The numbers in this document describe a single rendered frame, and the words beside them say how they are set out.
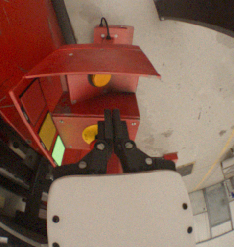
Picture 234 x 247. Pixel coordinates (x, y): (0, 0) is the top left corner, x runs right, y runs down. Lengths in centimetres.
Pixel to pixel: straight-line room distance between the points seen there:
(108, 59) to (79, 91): 9
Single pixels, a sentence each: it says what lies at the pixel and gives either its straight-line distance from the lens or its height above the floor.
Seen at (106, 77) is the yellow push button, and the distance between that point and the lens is 23.
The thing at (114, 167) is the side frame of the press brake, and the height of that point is 43.
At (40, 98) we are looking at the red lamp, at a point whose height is 80.
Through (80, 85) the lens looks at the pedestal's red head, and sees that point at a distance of 23.
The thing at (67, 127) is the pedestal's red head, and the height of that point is 78.
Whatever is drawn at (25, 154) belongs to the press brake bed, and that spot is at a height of 80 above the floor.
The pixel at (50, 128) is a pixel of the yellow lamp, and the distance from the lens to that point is 22.
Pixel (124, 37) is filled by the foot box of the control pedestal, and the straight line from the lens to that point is 82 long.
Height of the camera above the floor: 93
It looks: 43 degrees down
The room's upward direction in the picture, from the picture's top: 180 degrees clockwise
